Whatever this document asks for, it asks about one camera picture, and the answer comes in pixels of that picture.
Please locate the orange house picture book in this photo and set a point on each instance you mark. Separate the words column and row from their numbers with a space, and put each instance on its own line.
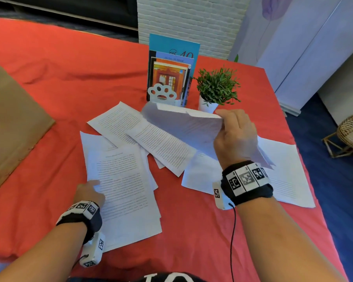
column 164, row 73

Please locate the person's right forearm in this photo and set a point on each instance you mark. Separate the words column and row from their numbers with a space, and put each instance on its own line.
column 276, row 246

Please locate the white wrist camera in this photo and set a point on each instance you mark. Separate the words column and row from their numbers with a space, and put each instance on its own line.
column 220, row 202
column 91, row 252

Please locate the many printed white papers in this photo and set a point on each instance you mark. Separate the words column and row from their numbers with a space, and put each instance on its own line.
column 126, row 185

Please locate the small green plant white pot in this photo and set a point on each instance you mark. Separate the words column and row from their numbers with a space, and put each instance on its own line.
column 217, row 85

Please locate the white paw-shaped bookend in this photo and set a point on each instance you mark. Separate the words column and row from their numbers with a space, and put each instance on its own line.
column 170, row 102

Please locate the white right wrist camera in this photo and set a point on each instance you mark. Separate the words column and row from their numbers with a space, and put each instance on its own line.
column 220, row 202

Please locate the black left wristband with markers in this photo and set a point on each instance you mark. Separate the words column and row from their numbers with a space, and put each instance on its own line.
column 91, row 223

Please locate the black and white shirt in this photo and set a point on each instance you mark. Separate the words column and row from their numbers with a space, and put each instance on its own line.
column 164, row 277

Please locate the white banner with purple flower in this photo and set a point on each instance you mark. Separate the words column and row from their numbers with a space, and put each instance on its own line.
column 252, row 41

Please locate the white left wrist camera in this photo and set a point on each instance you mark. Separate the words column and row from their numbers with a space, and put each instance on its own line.
column 91, row 252

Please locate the person's right hand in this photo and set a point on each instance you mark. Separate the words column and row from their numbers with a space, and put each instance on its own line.
column 236, row 138

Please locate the black furniture piece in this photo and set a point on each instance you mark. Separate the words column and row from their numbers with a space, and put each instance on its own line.
column 76, row 5

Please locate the person's left hand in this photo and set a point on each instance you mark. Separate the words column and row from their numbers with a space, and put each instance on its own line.
column 89, row 193

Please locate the gathered white paper stack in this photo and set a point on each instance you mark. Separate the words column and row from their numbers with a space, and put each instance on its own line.
column 285, row 173

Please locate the brown cardboard sheet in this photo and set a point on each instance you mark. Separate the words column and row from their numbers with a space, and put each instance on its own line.
column 14, row 123

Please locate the plain orange book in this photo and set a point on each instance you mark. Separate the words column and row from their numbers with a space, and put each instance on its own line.
column 176, row 63

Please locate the person's left forearm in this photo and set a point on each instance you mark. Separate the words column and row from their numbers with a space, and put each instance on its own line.
column 38, row 258

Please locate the red tablecloth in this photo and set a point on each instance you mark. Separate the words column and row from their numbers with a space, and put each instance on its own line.
column 61, row 55

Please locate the white brick pattern panel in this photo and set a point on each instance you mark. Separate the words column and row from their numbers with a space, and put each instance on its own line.
column 194, row 23

